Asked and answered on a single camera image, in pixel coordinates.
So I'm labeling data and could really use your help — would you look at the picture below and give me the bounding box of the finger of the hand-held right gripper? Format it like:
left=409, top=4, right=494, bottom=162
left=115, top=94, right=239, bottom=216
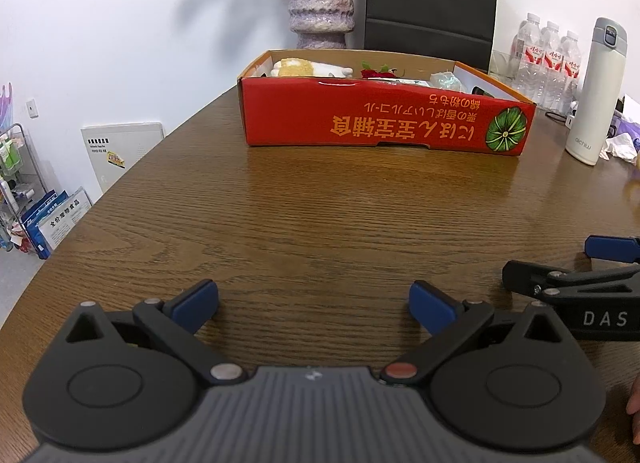
left=584, top=235, right=640, bottom=264
left=501, top=259, right=640, bottom=300

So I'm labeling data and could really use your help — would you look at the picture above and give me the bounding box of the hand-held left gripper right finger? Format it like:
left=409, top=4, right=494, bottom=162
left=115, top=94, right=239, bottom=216
left=378, top=280, right=576, bottom=389

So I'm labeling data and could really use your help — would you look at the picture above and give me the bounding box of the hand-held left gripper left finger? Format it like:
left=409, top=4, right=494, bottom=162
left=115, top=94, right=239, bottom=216
left=64, top=279, right=248, bottom=386

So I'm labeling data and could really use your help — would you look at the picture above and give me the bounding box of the clear iridescent plastic bag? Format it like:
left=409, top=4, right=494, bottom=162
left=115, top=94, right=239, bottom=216
left=429, top=70, right=468, bottom=92

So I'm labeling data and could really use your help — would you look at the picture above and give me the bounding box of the red cardboard box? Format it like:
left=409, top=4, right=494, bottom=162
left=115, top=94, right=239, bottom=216
left=236, top=48, right=537, bottom=157

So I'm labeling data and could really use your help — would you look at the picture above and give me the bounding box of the red fabric flower hair clip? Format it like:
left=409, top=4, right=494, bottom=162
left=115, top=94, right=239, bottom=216
left=360, top=60, right=401, bottom=80

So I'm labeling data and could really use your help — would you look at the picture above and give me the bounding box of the yellow and white plush toy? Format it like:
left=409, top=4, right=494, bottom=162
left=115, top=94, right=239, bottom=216
left=270, top=57, right=353, bottom=79

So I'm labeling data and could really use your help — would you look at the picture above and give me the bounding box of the brown wooden desktop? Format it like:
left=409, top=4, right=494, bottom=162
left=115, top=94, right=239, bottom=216
left=0, top=78, right=640, bottom=463

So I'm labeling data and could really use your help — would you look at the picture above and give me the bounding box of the person's right hand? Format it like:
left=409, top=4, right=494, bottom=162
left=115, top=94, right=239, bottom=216
left=626, top=383, right=640, bottom=446

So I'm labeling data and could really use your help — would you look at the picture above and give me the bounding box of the crumpled white tissue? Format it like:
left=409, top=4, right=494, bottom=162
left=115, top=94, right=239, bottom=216
left=602, top=134, right=640, bottom=161

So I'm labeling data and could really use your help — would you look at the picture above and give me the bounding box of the white thermos flask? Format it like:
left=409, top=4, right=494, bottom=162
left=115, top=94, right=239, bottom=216
left=565, top=17, right=627, bottom=166

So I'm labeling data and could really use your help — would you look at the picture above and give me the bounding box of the white metal cabinet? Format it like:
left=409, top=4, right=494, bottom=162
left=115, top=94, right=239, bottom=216
left=81, top=122, right=165, bottom=194

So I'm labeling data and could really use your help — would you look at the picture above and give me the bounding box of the blue package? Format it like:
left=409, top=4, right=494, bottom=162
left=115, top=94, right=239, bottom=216
left=20, top=189, right=68, bottom=259

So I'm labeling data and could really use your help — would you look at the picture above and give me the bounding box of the clear water bottle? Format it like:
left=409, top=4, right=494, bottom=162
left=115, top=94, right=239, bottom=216
left=555, top=30, right=583, bottom=111
left=510, top=13, right=543, bottom=94
left=539, top=20, right=563, bottom=106

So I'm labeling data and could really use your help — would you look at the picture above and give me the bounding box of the clear glass cup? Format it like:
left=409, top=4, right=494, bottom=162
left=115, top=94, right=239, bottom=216
left=489, top=49, right=521, bottom=81

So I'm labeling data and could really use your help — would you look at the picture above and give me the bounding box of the purple ceramic vase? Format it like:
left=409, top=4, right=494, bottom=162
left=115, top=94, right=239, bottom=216
left=289, top=0, right=354, bottom=50

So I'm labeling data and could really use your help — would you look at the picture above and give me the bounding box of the wire storage rack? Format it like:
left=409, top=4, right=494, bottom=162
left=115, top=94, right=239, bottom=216
left=0, top=123, right=43, bottom=251

